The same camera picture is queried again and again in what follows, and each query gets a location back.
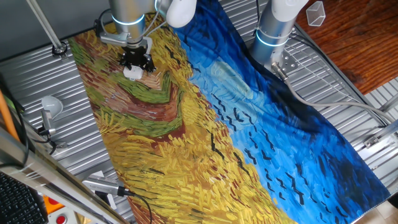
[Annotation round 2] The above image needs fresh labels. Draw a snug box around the black camera cable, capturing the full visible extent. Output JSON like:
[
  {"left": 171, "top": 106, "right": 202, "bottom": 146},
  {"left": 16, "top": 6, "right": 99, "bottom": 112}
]
[{"left": 124, "top": 189, "right": 153, "bottom": 224}]

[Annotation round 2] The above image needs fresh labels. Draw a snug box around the clear plastic cup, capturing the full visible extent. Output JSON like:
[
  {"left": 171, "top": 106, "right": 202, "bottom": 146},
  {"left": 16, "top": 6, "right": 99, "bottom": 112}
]
[{"left": 305, "top": 1, "right": 326, "bottom": 27}]

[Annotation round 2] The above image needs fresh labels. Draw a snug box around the long black cable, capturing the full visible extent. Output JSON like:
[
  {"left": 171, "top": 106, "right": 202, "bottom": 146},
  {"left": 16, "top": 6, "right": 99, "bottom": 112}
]
[{"left": 0, "top": 74, "right": 30, "bottom": 170}]

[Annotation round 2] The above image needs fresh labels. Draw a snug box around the metal corner bracket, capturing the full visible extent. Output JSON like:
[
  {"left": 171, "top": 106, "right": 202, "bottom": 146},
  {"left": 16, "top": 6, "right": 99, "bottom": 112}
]
[{"left": 363, "top": 133, "right": 382, "bottom": 149}]

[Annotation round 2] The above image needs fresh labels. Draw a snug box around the black keyboard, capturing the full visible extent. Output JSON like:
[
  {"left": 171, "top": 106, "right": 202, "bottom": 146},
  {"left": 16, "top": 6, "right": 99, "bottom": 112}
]
[{"left": 0, "top": 170, "right": 49, "bottom": 224}]

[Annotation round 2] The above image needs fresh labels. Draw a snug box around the metal pole with base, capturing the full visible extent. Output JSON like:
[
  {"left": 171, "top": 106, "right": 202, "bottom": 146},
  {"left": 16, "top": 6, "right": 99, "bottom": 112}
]
[{"left": 26, "top": 0, "right": 68, "bottom": 60}]

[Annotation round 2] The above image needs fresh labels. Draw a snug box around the thick grey base cable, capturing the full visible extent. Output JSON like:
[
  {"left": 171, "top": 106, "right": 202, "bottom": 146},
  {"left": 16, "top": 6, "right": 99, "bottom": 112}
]
[{"left": 272, "top": 62, "right": 396, "bottom": 124}]

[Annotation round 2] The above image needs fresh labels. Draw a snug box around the aluminium profile bar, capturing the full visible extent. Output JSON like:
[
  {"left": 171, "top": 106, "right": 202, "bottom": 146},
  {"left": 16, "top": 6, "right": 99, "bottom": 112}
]
[{"left": 373, "top": 119, "right": 398, "bottom": 141}]

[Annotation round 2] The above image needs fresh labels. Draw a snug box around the aluminium frame bar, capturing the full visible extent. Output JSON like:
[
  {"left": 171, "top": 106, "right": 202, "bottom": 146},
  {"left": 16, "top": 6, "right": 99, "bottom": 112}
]
[{"left": 0, "top": 126, "right": 130, "bottom": 224}]

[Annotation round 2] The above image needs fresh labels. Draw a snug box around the wheatfield painting print cloth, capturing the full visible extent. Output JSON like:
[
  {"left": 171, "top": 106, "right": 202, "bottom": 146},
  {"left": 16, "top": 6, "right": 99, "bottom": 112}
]
[{"left": 67, "top": 2, "right": 391, "bottom": 224}]

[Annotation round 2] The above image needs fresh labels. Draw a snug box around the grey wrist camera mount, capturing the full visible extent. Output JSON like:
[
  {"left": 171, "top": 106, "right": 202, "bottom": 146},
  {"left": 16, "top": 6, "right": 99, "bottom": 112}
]
[{"left": 99, "top": 30, "right": 130, "bottom": 48}]

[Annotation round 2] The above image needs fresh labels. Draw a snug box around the white power strip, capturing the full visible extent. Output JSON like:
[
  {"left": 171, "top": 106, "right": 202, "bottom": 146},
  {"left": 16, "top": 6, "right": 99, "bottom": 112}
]
[{"left": 123, "top": 65, "right": 144, "bottom": 82}]

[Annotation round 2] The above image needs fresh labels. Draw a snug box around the orange emergency stop box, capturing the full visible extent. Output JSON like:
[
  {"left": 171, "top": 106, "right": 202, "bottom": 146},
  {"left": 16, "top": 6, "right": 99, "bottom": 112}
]
[{"left": 42, "top": 194, "right": 65, "bottom": 215}]

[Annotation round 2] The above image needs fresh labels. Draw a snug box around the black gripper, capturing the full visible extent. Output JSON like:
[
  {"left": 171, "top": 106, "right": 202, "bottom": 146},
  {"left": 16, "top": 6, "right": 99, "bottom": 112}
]
[{"left": 119, "top": 45, "right": 156, "bottom": 74}]

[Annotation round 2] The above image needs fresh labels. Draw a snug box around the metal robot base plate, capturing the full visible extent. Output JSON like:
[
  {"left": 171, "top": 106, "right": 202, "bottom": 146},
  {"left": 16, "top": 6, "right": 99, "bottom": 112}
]
[{"left": 270, "top": 49, "right": 299, "bottom": 75}]

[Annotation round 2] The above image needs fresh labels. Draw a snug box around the short black cable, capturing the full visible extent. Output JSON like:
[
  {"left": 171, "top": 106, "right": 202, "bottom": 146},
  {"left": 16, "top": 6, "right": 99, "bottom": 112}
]
[{"left": 32, "top": 129, "right": 58, "bottom": 156}]

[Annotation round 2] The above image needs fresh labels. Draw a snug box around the grey box red button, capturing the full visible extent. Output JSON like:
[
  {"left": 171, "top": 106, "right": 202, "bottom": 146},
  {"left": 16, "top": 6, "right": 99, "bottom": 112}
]
[{"left": 46, "top": 211, "right": 81, "bottom": 224}]

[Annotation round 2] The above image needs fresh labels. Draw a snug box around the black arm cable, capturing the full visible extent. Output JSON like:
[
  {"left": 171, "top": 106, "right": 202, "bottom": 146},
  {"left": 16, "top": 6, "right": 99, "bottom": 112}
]
[{"left": 254, "top": 0, "right": 262, "bottom": 30}]

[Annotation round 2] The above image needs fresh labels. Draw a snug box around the orange tube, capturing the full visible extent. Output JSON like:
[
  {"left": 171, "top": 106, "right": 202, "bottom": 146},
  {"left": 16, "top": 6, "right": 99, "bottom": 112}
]
[{"left": 0, "top": 90, "right": 21, "bottom": 142}]

